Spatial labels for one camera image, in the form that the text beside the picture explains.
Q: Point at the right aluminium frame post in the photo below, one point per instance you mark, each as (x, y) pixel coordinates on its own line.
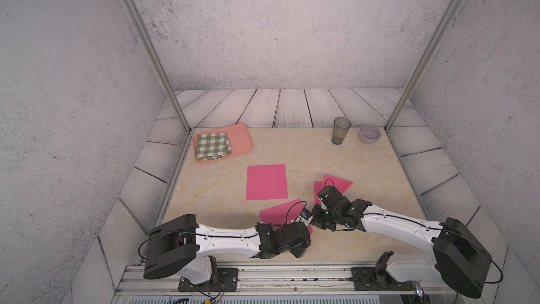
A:
(434, 42)

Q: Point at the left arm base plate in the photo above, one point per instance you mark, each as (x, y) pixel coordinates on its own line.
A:
(223, 280)

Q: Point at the green checkered cloth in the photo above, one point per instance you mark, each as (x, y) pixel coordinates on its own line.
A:
(212, 146)

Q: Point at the aluminium frame post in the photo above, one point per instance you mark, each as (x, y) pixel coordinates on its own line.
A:
(434, 42)
(147, 44)

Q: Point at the pink square paper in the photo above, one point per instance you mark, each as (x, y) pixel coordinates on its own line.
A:
(340, 184)

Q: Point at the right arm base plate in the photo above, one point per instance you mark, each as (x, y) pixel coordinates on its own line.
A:
(368, 279)

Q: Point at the lilac bowl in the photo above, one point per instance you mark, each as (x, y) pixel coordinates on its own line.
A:
(369, 134)

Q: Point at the front aluminium rail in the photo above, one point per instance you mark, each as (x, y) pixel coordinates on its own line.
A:
(280, 283)

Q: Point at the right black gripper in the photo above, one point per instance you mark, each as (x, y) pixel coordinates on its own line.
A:
(315, 212)

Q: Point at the grey translucent cup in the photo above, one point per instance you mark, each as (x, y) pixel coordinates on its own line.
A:
(341, 127)

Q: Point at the pink plastic tray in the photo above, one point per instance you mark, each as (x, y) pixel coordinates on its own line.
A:
(239, 137)

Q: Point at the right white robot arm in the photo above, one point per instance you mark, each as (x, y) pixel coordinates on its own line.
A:
(452, 255)

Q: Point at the left aluminium frame post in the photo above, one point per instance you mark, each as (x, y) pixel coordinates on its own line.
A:
(147, 44)

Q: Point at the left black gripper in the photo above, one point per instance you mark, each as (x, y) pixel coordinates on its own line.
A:
(303, 248)

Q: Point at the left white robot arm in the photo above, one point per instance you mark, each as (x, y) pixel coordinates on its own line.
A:
(188, 249)

